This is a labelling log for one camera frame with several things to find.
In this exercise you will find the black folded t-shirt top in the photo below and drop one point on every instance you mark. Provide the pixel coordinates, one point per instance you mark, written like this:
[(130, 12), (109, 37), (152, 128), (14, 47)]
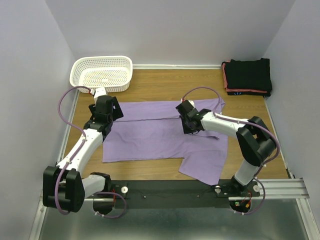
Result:
[(253, 74)]

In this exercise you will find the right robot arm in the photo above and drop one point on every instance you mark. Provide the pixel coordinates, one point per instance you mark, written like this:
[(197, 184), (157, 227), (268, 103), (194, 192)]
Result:
[(257, 144)]

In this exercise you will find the white perforated plastic basket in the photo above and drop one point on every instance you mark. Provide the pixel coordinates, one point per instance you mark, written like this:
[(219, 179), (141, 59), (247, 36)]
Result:
[(114, 73)]

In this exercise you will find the red folded t-shirt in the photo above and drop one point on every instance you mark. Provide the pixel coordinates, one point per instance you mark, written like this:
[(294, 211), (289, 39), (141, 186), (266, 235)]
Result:
[(226, 82)]

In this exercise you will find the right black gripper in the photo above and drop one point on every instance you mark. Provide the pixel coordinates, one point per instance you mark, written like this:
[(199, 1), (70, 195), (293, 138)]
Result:
[(186, 130)]

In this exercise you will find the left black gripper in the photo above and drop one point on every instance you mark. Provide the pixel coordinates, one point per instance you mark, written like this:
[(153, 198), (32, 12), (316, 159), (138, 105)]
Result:
[(117, 112)]

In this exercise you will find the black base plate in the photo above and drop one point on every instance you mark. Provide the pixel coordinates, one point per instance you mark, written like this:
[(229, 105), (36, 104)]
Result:
[(172, 194)]

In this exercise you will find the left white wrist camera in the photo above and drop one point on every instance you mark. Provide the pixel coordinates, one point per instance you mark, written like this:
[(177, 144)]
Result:
[(98, 92)]

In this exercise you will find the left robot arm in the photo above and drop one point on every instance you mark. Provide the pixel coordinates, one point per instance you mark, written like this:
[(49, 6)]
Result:
[(63, 186)]

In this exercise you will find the purple t-shirt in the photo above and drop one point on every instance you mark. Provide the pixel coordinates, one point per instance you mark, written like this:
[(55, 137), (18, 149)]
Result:
[(152, 130)]

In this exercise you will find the black folded t-shirt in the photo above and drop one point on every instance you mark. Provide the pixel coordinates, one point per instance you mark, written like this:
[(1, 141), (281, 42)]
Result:
[(247, 93), (253, 74)]

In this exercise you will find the black folded t-shirt bottom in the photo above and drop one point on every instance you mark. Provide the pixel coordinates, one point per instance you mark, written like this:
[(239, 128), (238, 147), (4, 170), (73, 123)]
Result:
[(247, 93)]

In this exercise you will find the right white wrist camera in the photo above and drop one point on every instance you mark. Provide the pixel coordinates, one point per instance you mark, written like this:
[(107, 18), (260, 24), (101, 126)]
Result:
[(190, 101)]

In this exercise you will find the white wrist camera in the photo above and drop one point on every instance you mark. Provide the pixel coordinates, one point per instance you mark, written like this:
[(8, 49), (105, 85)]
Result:
[(190, 101), (98, 92)]

